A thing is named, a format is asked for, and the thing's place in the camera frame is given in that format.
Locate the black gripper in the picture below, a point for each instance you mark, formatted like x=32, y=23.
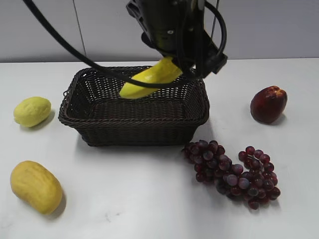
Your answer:
x=170, y=24

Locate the yellow banana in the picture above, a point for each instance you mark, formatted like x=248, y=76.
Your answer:
x=164, y=71

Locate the dark woven wicker basket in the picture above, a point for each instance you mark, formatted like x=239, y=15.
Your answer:
x=92, y=106

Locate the dark red apple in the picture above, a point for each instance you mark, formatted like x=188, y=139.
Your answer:
x=268, y=104

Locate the yellow-green lemon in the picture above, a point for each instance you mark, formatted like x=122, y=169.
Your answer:
x=32, y=111

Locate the red grape bunch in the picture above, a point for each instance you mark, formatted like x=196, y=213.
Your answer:
x=253, y=180

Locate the yellow mango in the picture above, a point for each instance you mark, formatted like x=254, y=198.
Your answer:
x=35, y=185

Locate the black camera box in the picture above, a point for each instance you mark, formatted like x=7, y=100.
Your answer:
x=208, y=57

